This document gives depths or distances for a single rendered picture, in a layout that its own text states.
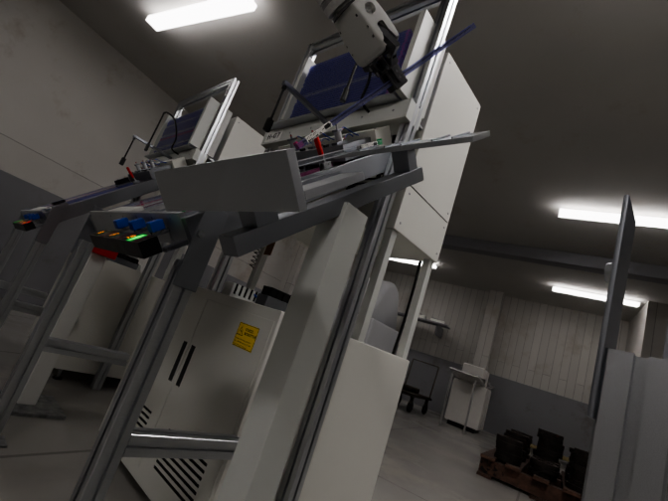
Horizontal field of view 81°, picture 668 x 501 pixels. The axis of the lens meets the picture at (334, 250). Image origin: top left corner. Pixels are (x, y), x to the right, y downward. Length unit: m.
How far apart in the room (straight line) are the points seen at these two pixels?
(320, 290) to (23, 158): 4.35
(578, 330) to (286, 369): 8.71
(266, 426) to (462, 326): 8.73
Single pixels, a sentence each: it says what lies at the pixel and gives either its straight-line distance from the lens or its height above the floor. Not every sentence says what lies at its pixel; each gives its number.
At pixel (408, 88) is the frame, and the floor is 1.42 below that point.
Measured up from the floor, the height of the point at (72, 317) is 0.36.
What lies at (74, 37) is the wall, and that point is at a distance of 5.14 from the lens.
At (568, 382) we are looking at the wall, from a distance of 9.05.
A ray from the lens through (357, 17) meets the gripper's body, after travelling 0.82.
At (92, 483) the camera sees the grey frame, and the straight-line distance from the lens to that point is 0.87.
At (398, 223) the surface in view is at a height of 1.02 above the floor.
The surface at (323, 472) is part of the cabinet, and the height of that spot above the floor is 0.24.
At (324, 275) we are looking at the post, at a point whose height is 0.68.
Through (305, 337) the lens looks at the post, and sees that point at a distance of 0.64.
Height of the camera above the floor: 0.58
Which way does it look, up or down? 13 degrees up
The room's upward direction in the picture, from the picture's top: 19 degrees clockwise
